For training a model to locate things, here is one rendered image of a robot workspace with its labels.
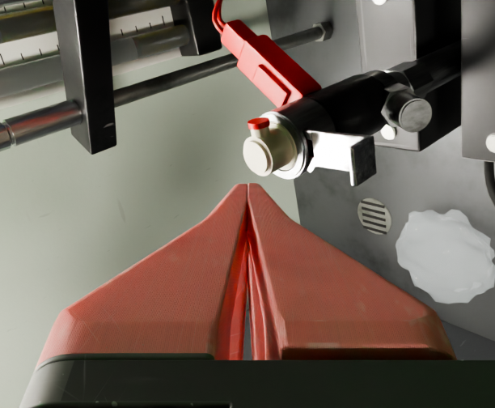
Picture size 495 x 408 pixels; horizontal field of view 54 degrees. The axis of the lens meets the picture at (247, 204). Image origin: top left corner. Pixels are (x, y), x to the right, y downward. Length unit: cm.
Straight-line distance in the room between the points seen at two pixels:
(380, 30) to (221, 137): 27
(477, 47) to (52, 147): 33
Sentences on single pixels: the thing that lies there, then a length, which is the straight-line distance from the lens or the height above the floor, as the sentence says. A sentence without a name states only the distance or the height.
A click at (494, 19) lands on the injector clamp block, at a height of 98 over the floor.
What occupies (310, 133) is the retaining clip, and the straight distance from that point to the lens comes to 18.
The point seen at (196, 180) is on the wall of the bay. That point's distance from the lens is 52.
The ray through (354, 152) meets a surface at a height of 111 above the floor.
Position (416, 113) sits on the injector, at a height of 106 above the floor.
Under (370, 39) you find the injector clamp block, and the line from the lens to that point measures 31.
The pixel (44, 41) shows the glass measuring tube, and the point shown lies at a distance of 43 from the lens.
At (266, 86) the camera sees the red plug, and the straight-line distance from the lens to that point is 22.
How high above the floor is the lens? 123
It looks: 34 degrees down
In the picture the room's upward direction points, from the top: 119 degrees counter-clockwise
